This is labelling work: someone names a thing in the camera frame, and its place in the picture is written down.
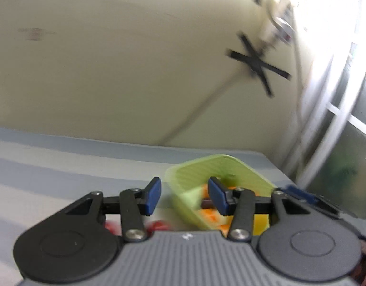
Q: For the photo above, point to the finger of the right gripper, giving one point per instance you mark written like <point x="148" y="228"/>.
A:
<point x="301" y="195"/>

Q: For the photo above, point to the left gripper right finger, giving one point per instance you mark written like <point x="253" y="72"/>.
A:
<point x="241" y="204"/>

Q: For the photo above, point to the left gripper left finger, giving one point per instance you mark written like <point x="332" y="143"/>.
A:
<point x="132" y="205"/>

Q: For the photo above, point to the large yellow grapefruit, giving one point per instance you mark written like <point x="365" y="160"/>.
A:
<point x="260" y="224"/>

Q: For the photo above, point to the orange mandarin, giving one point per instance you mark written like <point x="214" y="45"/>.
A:
<point x="213" y="218"/>
<point x="204" y="193"/>

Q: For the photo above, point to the green tomato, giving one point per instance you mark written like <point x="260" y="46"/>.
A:
<point x="229" y="180"/>

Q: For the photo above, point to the red cherry tomato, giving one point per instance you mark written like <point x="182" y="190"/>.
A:
<point x="113" y="227"/>

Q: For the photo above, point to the green plastic basket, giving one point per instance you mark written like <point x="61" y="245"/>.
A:
<point x="186" y="181"/>

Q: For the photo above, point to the striped bed sheet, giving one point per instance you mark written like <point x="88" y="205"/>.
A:
<point x="41" y="174"/>

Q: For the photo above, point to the black tape cross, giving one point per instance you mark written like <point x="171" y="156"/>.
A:
<point x="255" y="63"/>

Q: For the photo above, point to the white power strip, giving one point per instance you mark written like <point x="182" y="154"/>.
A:
<point x="278" y="26"/>

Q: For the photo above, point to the window frame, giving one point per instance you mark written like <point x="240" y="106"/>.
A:
<point x="332" y="88"/>

